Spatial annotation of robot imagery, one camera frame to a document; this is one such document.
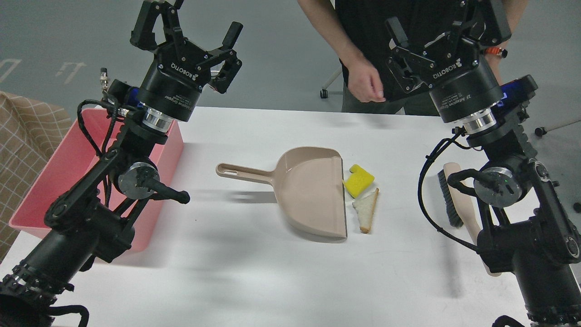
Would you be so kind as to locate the yellow green sponge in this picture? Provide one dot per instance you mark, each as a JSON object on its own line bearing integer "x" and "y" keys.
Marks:
{"x": 358, "y": 181}

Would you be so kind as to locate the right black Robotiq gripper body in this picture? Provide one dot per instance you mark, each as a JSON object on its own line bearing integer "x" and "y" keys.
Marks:
{"x": 460, "y": 83}

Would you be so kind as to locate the person's dark torso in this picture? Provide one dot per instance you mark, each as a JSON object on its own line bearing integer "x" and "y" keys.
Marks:
{"x": 426, "y": 24}

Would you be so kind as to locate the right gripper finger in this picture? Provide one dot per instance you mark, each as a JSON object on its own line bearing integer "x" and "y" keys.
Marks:
{"x": 484, "y": 22}
{"x": 399, "y": 44}

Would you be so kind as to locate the pink plastic bin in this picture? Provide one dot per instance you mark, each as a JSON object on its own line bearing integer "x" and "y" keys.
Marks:
{"x": 72, "y": 160}

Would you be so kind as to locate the person's left forearm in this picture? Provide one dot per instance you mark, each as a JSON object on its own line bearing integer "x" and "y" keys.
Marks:
{"x": 514, "y": 10}

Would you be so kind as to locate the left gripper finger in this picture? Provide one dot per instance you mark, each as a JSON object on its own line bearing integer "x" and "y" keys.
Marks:
{"x": 232, "y": 35}
{"x": 143, "y": 36}

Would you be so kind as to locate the beige hand brush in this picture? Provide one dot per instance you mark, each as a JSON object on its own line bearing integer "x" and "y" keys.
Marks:
{"x": 459, "y": 206}

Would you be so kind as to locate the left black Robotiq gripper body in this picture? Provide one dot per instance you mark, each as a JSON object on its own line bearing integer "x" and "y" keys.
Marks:
{"x": 178, "y": 74}

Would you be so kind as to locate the white bread slice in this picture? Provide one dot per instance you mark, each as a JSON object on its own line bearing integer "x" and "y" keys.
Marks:
{"x": 364, "y": 206}

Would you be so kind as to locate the beige plastic dustpan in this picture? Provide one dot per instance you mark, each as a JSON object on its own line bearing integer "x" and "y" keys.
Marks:
{"x": 308, "y": 186}

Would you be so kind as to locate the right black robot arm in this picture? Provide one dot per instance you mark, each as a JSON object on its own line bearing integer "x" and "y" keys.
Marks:
{"x": 524, "y": 228}

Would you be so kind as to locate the brown checkered cloth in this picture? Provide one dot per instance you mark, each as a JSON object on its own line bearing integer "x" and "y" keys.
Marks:
{"x": 30, "y": 132}

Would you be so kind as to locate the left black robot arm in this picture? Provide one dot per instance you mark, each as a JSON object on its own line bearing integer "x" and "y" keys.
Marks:
{"x": 95, "y": 217}

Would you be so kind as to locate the grey office chair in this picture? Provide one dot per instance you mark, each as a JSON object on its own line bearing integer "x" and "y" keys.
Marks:
{"x": 324, "y": 93}

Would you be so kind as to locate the person's right hand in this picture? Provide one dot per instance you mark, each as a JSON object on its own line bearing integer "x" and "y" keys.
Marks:
{"x": 364, "y": 81}

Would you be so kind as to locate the orange wristband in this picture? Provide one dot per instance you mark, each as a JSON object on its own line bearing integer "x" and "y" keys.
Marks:
{"x": 496, "y": 51}

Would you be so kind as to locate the person's right forearm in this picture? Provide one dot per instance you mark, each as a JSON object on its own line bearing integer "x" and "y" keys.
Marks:
{"x": 322, "y": 16}

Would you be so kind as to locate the chair leg with caster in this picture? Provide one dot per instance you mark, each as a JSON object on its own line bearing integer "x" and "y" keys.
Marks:
{"x": 541, "y": 131}

